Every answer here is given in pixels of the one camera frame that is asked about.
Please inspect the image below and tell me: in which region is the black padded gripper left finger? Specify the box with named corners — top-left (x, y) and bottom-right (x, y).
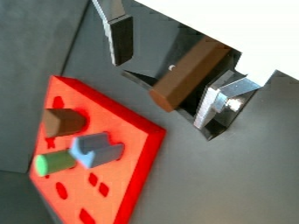
top-left (91, 0), bottom-right (134, 66)

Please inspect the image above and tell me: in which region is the dark brown pentagon peg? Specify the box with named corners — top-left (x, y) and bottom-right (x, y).
top-left (42, 108), bottom-right (87, 137)

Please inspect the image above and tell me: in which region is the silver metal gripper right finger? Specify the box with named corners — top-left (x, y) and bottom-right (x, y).
top-left (194, 70), bottom-right (261, 130)

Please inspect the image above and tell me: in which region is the blue arch shaped peg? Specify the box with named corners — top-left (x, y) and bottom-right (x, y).
top-left (70, 132), bottom-right (125, 169)

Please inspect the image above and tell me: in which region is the black curved holder stand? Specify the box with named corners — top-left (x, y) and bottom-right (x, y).
top-left (121, 24), bottom-right (259, 142)

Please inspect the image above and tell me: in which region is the brown hexagon prism peg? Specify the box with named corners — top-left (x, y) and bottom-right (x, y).
top-left (150, 37), bottom-right (231, 112)

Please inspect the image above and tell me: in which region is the green cylinder peg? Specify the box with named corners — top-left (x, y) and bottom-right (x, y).
top-left (34, 150), bottom-right (77, 177)

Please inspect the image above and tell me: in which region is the red shape sorter block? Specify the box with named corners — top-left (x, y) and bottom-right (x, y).
top-left (30, 76), bottom-right (166, 224)

